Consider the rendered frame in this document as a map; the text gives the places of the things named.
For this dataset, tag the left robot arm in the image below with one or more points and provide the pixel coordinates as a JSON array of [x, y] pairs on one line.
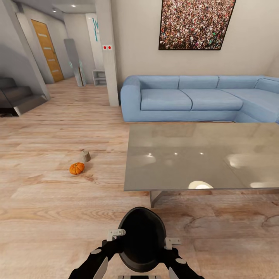
[[96, 265]]

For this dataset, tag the cauldron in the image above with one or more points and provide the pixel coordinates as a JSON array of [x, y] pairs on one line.
[[144, 229]]

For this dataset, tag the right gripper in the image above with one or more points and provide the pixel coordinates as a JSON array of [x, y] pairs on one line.
[[161, 254]]

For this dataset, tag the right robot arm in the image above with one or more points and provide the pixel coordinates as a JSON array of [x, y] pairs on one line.
[[177, 266]]

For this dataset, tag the pillar candle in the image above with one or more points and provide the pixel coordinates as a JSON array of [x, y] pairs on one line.
[[85, 156]]

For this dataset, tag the coffee table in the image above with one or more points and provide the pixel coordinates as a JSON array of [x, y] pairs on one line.
[[165, 157]]

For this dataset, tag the pumpkin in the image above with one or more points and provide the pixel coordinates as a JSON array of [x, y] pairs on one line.
[[76, 168]]

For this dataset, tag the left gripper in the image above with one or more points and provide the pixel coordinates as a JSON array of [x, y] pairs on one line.
[[117, 245]]

